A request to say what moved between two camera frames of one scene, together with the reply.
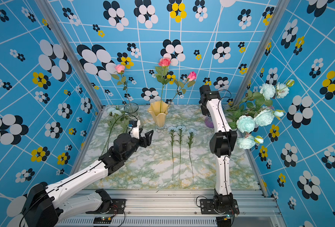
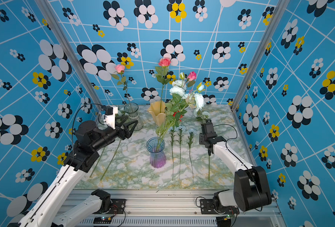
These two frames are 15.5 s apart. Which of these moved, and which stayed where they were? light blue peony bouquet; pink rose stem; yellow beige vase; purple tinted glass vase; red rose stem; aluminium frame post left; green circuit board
Moved: purple tinted glass vase; light blue peony bouquet
Stayed: aluminium frame post left; green circuit board; pink rose stem; red rose stem; yellow beige vase
